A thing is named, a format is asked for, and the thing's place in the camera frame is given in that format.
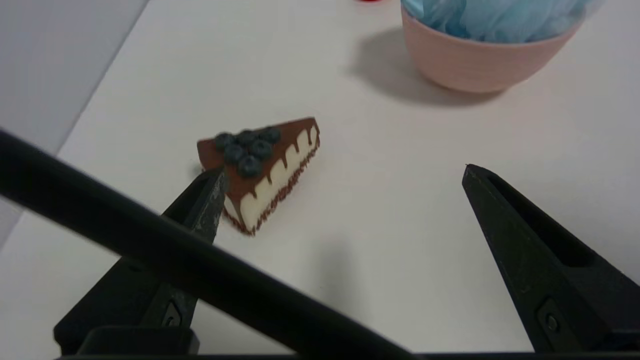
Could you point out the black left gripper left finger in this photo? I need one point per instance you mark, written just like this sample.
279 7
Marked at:
202 200

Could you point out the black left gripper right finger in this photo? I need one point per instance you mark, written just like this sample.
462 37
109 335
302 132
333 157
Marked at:
530 250

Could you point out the light blue bath loofah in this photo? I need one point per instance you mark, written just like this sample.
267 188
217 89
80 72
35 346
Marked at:
500 20

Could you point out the pink bowl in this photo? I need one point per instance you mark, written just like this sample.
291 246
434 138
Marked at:
475 65

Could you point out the chocolate blueberry cake slice toy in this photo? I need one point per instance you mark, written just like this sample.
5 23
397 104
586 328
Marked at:
260 165

